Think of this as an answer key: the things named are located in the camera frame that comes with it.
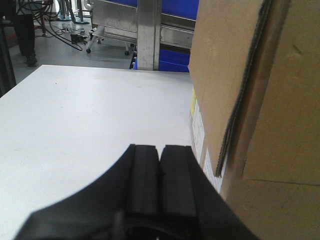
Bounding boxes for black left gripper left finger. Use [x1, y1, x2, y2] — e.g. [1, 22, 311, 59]
[15, 144, 159, 240]

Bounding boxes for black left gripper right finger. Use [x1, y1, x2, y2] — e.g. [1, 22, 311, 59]
[160, 145, 253, 240]

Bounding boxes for brown cardboard box black print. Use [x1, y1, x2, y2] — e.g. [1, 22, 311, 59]
[189, 0, 320, 240]

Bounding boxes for white shipping label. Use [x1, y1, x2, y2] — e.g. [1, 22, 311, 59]
[191, 101, 205, 164]

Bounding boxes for yellow warning sticker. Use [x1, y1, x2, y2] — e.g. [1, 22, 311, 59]
[190, 88, 197, 116]

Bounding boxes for blue plastic bin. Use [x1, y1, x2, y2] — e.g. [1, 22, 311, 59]
[133, 48, 191, 73]

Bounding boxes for white wheeled metal cart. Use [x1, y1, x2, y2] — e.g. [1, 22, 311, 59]
[92, 0, 138, 55]

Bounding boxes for person in black trousers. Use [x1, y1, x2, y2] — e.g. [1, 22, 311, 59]
[12, 0, 38, 67]

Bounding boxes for black floor cable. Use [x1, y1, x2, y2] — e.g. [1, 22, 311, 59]
[34, 14, 83, 52]

